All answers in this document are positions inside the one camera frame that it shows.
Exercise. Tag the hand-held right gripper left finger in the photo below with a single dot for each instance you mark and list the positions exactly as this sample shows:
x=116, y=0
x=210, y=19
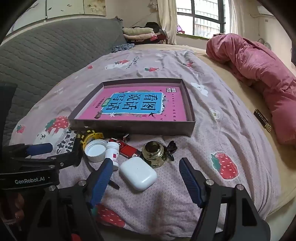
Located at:
x=101, y=180

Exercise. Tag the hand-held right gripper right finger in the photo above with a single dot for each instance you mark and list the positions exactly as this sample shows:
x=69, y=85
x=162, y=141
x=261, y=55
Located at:
x=190, y=183

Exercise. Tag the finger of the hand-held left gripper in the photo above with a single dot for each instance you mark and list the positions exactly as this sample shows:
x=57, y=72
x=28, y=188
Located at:
x=69, y=158
x=39, y=149

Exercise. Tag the white plastic bottle cap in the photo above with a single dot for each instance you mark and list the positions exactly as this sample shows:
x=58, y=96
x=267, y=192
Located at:
x=94, y=150

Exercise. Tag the white pill bottle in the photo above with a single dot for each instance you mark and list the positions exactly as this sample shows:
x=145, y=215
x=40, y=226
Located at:
x=113, y=153

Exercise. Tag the white earbuds case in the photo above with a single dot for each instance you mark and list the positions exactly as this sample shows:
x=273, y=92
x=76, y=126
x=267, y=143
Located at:
x=137, y=173

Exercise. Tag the red and black pack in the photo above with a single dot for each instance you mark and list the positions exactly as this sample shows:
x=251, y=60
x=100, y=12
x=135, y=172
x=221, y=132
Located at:
x=128, y=150

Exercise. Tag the black hair clip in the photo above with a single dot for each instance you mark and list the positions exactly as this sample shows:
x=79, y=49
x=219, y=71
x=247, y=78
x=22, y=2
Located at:
x=172, y=146

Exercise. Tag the gold metal jar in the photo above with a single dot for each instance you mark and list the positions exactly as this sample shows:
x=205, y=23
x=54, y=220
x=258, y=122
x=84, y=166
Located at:
x=152, y=155

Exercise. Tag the shallow brown cardboard box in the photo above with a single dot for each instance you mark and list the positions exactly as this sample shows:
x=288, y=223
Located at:
x=129, y=128

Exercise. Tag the strawberry printed blanket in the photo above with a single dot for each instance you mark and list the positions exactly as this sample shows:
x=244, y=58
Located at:
x=219, y=139

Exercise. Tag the pink and blue book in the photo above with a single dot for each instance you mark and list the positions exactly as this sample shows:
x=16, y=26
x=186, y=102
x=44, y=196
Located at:
x=138, y=102

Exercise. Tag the black mattress label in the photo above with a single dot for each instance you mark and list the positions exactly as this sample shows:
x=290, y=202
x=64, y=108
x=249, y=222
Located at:
x=262, y=120

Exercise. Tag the grey quilted headboard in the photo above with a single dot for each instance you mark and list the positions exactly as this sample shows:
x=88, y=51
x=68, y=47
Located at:
x=57, y=53

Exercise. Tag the beige bed sheet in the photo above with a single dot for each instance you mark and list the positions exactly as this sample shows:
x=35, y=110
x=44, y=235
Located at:
x=242, y=97

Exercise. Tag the dark patterned cloth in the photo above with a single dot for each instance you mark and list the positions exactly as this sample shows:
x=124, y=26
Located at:
x=122, y=48

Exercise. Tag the pink duvet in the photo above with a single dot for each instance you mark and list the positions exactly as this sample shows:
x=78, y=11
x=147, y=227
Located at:
x=261, y=69

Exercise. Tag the pile of folded clothes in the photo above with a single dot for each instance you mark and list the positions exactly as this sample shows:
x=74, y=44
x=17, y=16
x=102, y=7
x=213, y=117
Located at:
x=138, y=32

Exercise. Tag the cream curtain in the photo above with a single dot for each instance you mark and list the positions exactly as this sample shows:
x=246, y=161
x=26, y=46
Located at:
x=167, y=23

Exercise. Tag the window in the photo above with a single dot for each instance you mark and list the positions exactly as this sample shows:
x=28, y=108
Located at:
x=203, y=20

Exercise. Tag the sheer white curtain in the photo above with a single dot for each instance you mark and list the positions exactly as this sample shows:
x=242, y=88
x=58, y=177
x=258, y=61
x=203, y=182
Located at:
x=237, y=18

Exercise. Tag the white air conditioner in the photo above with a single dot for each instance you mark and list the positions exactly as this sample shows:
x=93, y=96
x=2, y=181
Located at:
x=264, y=11

